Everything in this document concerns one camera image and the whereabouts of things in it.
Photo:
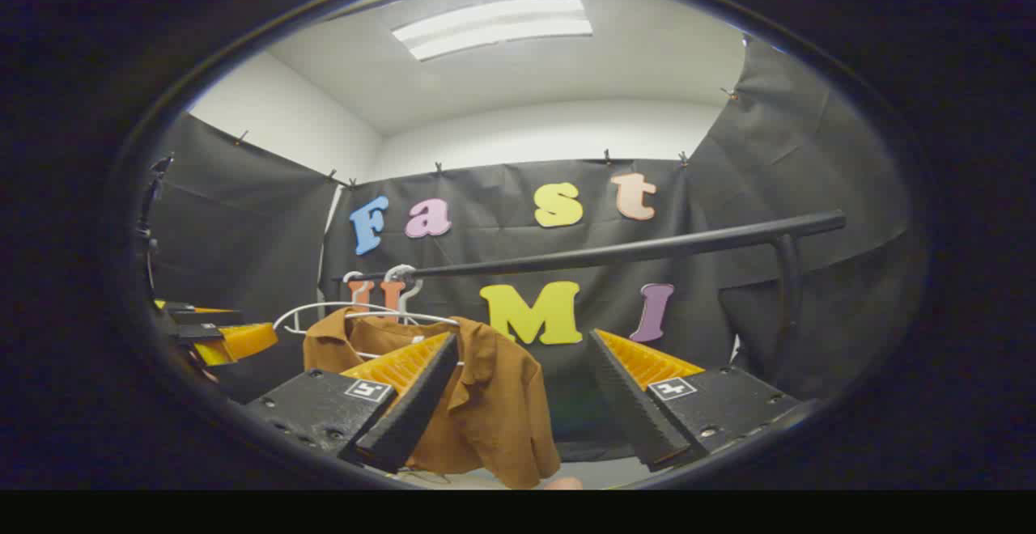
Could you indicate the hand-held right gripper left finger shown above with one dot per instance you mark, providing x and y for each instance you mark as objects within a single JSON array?
[{"x": 409, "y": 413}]

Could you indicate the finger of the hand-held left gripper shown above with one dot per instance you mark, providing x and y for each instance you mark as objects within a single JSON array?
[
  {"x": 198, "y": 313},
  {"x": 243, "y": 341}
]

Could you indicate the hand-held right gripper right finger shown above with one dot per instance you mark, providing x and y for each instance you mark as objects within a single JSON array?
[{"x": 639, "y": 413}]

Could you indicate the brown shirt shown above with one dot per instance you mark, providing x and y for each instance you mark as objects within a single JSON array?
[{"x": 502, "y": 404}]

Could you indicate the white plastic hanger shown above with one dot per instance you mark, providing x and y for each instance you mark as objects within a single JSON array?
[
  {"x": 324, "y": 306},
  {"x": 402, "y": 277}
]

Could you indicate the black clothes rack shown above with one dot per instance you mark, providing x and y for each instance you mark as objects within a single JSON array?
[{"x": 647, "y": 249}]

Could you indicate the black backdrop cloth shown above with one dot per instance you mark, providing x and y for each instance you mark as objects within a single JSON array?
[{"x": 243, "y": 226}]

